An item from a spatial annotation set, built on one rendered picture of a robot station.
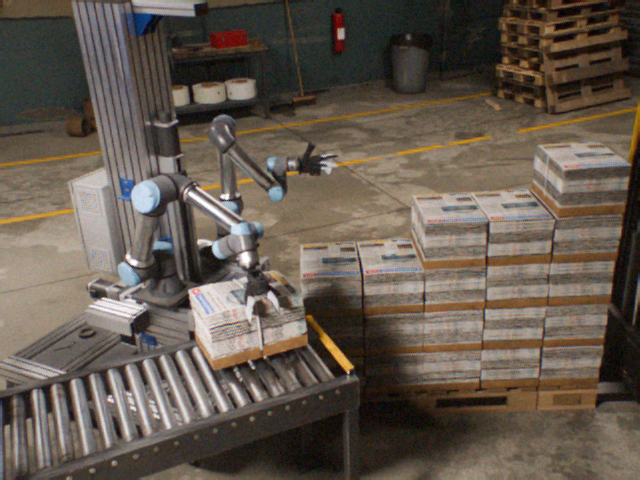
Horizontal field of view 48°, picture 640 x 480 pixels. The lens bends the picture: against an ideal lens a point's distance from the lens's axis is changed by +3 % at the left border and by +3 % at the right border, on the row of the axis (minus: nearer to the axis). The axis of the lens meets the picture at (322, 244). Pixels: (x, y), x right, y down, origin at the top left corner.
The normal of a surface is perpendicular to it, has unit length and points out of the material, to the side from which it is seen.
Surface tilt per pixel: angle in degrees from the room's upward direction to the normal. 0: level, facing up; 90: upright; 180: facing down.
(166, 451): 90
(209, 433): 90
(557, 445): 0
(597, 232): 90
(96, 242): 90
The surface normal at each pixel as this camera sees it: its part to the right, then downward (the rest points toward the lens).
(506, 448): -0.04, -0.91
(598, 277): 0.06, 0.42
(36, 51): 0.40, 0.37
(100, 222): -0.48, 0.39
